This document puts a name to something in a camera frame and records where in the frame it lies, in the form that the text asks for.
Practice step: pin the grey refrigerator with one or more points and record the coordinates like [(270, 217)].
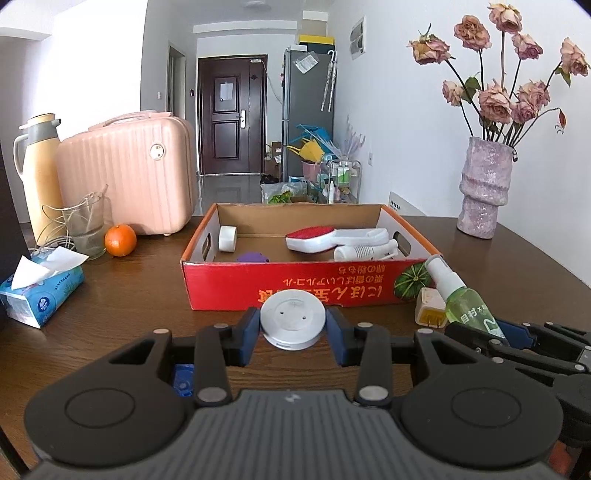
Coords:
[(304, 78)]

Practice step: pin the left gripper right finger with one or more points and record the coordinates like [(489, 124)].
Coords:
[(453, 403)]

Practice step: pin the dried pink roses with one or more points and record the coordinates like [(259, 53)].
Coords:
[(506, 109)]

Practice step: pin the orange fruit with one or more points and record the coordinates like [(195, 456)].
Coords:
[(120, 240)]

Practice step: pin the yellow thermos jug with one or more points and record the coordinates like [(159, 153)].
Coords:
[(34, 156)]

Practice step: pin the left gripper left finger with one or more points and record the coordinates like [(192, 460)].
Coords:
[(131, 403)]

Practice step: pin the white tape roll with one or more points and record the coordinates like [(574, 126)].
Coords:
[(227, 239)]

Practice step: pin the purple round object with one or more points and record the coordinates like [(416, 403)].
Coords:
[(253, 257)]

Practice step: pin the dark brown entrance door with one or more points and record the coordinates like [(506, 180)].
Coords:
[(231, 114)]

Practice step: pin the white round disc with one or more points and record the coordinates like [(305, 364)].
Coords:
[(292, 320)]

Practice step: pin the white leaning board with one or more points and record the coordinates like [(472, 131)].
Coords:
[(403, 207)]

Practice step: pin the red cardboard box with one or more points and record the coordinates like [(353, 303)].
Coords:
[(216, 281)]

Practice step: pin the green spray bottle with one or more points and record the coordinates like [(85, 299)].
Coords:
[(463, 304)]

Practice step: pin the purple textured vase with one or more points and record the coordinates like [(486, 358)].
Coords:
[(485, 184)]

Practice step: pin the clear glass cup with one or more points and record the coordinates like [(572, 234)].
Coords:
[(85, 224)]

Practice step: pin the green plastic bag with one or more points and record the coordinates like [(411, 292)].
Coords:
[(282, 198)]

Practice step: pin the blue tissue pack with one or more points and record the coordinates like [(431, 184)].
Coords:
[(40, 285)]

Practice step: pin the pink hard-shell suitcase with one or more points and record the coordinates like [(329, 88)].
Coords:
[(144, 164)]

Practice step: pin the metal storage trolley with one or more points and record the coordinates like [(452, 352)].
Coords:
[(340, 181)]

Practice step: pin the red white lint brush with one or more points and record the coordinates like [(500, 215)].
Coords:
[(319, 239)]

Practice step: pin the pink cube plug adapter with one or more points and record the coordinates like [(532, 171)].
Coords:
[(430, 309)]

